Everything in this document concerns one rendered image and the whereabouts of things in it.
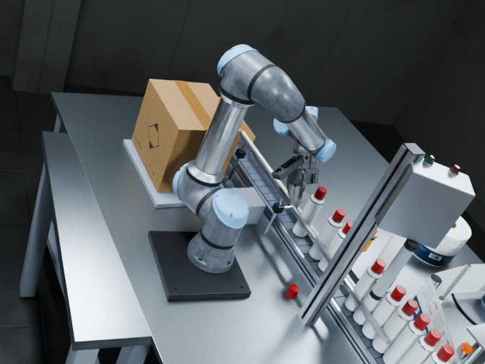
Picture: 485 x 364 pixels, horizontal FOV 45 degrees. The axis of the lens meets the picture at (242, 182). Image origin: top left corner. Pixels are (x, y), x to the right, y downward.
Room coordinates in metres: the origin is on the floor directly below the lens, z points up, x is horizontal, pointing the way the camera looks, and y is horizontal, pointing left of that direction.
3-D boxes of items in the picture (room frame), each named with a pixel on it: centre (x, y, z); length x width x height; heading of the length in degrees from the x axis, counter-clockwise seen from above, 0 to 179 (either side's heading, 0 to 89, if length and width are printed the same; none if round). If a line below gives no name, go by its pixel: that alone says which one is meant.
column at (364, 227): (1.36, -0.35, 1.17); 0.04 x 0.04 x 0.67; 41
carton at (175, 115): (1.79, 0.26, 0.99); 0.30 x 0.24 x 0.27; 40
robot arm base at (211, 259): (1.42, 0.00, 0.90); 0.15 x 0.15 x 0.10
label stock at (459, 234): (1.94, -0.76, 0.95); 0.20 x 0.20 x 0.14
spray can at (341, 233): (1.56, -0.37, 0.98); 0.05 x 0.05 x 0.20
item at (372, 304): (1.40, -0.51, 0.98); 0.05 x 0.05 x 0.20
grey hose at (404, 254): (1.30, -0.47, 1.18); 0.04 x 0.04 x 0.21
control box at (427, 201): (1.35, -0.44, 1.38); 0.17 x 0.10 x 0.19; 96
